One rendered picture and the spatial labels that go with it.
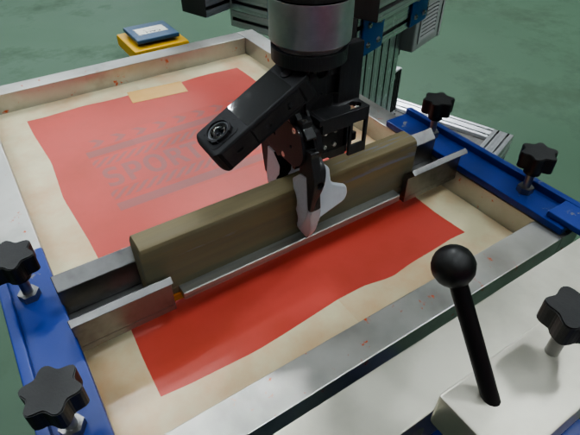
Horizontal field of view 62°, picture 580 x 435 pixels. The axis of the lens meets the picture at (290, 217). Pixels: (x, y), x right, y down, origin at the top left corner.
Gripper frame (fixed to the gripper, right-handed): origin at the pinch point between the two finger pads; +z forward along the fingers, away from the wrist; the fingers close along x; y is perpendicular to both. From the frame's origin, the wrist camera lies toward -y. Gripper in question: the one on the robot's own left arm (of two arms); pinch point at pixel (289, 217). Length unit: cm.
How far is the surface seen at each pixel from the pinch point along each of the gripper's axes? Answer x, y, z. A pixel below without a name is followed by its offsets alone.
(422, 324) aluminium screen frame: -18.5, 3.2, 1.8
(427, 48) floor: 201, 252, 100
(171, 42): 72, 15, 5
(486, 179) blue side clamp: -7.1, 25.8, 0.6
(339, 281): -7.4, 1.9, 5.3
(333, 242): -1.9, 5.3, 5.3
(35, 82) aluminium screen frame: 58, -17, 2
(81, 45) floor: 345, 43, 100
